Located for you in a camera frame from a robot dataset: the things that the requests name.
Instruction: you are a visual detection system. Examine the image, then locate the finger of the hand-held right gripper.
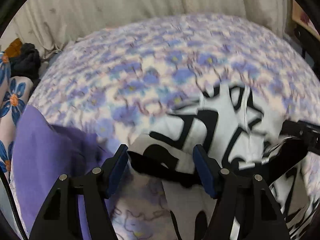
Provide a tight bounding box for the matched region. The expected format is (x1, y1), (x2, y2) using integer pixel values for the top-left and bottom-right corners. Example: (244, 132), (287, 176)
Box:
(287, 135), (320, 155)
(282, 120), (320, 138)

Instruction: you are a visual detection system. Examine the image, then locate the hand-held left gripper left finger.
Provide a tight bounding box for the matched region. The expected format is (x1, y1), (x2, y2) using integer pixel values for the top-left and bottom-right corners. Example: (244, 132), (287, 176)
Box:
(29, 144), (129, 240)

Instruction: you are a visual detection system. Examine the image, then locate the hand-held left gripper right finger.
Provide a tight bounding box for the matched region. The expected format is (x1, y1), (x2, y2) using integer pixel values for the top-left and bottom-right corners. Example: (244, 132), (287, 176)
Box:
(192, 144), (292, 240)

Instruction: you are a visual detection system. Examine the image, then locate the white jacket with black print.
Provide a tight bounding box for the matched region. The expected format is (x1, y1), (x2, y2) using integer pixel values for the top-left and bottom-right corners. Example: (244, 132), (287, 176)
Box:
(130, 84), (320, 240)

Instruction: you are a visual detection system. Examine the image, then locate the black clothes pile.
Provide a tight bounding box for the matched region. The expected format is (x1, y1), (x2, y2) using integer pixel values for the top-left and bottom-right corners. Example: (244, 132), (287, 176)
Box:
(11, 43), (42, 79)

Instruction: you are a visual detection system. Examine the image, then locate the purple garment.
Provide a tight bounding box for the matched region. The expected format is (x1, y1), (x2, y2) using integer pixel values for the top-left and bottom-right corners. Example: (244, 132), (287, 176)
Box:
(11, 105), (118, 240)

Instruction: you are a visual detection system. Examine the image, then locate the purple floral bedspread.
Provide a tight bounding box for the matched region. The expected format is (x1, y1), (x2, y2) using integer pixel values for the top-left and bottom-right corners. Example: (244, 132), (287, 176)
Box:
(27, 14), (320, 240)

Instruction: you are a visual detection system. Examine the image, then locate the rolled blue flower blanket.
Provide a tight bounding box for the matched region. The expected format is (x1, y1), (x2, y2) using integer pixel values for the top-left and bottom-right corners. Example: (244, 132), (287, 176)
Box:
(0, 51), (35, 180)

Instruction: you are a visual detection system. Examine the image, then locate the brown cloth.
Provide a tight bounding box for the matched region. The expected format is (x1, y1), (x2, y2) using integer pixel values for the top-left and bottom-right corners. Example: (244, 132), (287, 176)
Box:
(5, 38), (23, 56)

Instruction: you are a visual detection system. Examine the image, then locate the white pleated curtain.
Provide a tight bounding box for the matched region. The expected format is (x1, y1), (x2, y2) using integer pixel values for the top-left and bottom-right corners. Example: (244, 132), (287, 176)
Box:
(10, 0), (293, 58)

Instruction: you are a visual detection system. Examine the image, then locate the black cable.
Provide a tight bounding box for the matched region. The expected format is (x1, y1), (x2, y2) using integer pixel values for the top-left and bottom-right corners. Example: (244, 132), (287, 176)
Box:
(0, 175), (28, 240)

